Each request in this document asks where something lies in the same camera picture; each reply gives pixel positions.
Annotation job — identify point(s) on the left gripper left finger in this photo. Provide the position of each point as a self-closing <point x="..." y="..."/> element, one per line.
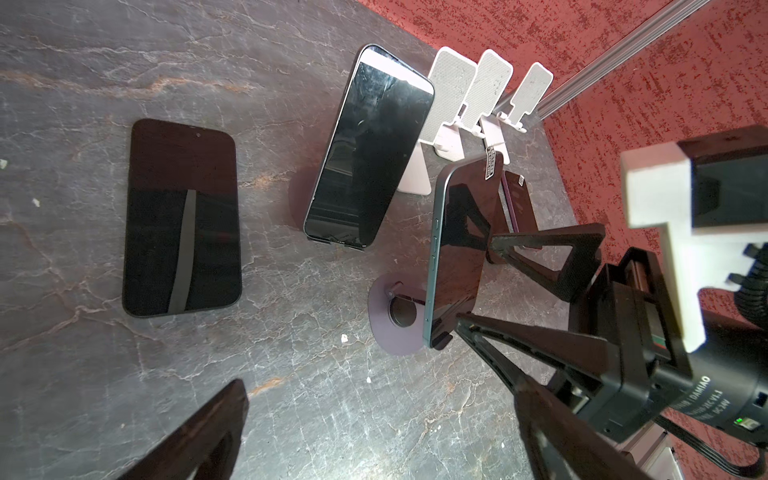
<point x="205" y="446"/>

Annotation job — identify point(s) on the right aluminium corner post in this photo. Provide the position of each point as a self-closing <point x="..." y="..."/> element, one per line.
<point x="642" y="36"/>

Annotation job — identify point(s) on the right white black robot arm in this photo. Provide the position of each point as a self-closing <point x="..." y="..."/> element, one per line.
<point x="724" y="415"/>

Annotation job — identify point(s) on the back round dark stand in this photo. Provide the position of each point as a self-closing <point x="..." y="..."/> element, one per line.
<point x="301" y="190"/>

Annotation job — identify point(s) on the black phone with tag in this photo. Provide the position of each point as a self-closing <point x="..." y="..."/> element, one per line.
<point x="465" y="205"/>

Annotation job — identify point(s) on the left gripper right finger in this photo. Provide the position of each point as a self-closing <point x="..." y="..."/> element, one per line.
<point x="559" y="445"/>

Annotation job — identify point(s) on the round dark purple stand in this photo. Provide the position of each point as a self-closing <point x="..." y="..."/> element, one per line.
<point x="396" y="304"/>

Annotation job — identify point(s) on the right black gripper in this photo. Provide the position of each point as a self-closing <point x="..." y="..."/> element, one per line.
<point x="626" y="310"/>

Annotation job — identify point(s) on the white phone stand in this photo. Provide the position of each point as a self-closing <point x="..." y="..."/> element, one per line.
<point x="475" y="116"/>
<point x="527" y="96"/>

